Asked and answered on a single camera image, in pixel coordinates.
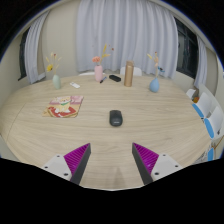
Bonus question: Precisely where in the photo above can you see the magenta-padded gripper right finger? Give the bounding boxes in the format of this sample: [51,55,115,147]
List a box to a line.
[131,142,184,186]

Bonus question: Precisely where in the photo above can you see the pale green ceramic vase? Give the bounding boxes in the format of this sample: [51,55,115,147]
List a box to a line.
[52,74,62,90]

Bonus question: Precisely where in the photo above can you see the blue ceramic vase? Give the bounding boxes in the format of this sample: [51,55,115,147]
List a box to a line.
[149,77,160,93]

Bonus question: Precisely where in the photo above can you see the black rectangular case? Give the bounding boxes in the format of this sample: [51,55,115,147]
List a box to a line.
[108,74,122,83]

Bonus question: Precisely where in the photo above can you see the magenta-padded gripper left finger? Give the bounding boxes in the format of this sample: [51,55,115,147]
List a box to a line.
[42,142,92,186]

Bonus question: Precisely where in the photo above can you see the dark window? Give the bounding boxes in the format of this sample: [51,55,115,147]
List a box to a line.
[18,28,30,81]
[174,18,199,79]

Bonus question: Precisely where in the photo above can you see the pink and orange flower bunch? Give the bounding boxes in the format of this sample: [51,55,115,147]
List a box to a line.
[91,43,115,67]

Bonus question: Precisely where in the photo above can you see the pink ceramic vase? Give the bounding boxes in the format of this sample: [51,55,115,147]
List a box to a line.
[94,64,104,83]

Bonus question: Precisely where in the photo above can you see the white chair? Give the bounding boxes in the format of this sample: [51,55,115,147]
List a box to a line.
[78,70,106,77]
[119,66,143,77]

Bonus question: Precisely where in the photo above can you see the white and blue chairs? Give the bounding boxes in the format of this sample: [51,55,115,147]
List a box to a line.
[185,88,224,163]

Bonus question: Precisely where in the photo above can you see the bronze metal drink bottle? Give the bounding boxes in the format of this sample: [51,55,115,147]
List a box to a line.
[123,60,135,88]

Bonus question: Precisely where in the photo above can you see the black computer mouse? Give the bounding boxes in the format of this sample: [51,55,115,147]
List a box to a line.
[109,109,124,127]

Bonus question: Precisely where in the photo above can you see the wide white curtain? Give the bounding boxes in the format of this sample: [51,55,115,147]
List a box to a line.
[75,0,179,80]

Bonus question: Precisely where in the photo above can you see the narrow white curtain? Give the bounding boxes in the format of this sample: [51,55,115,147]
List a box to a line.
[194,35,208,88]
[24,11,51,84]

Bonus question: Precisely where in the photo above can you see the yellow dried flower bunch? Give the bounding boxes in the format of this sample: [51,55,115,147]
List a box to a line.
[45,51,63,76]

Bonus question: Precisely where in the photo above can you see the beige dried flower bunch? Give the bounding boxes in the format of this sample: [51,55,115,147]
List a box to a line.
[147,51,166,80]

